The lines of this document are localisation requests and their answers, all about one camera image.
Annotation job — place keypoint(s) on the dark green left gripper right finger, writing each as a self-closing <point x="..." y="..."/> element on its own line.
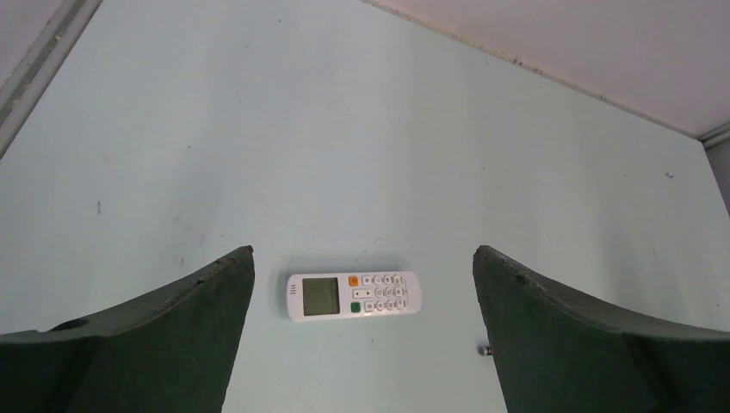
<point x="557" y="349"/>

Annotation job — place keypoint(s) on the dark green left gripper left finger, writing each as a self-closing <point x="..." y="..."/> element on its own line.
<point x="170" y="350"/>

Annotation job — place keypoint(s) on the white remote control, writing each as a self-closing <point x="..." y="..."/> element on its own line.
<point x="330" y="296"/>

